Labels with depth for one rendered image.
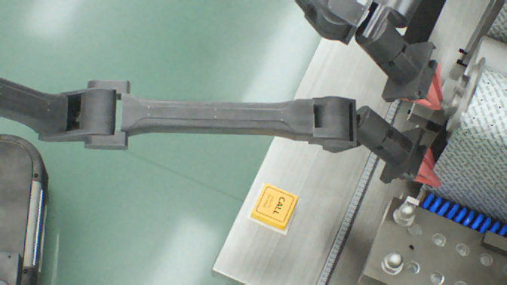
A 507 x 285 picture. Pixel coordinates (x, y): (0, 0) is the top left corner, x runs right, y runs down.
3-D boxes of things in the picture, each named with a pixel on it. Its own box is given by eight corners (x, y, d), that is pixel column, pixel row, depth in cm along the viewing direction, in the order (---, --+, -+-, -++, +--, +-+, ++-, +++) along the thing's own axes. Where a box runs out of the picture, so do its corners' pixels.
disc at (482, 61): (466, 81, 146) (490, 40, 132) (468, 82, 146) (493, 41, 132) (438, 154, 141) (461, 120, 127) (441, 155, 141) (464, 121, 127)
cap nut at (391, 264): (385, 252, 148) (390, 243, 144) (404, 260, 147) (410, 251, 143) (378, 270, 146) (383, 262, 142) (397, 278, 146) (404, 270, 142)
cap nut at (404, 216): (397, 203, 152) (403, 194, 148) (416, 211, 151) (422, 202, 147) (390, 221, 150) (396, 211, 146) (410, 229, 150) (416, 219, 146)
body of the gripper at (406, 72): (386, 104, 134) (360, 78, 129) (405, 52, 137) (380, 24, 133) (421, 102, 129) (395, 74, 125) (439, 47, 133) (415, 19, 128)
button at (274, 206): (264, 187, 166) (265, 182, 164) (297, 200, 165) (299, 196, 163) (250, 217, 163) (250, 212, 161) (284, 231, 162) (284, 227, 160)
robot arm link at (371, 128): (357, 126, 139) (369, 98, 142) (332, 133, 145) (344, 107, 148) (386, 148, 142) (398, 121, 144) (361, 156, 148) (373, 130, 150)
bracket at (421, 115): (388, 148, 172) (426, 68, 144) (419, 160, 171) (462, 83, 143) (380, 169, 169) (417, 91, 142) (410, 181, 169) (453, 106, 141)
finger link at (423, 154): (418, 208, 151) (381, 179, 148) (430, 175, 154) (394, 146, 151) (445, 203, 146) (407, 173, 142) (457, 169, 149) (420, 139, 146)
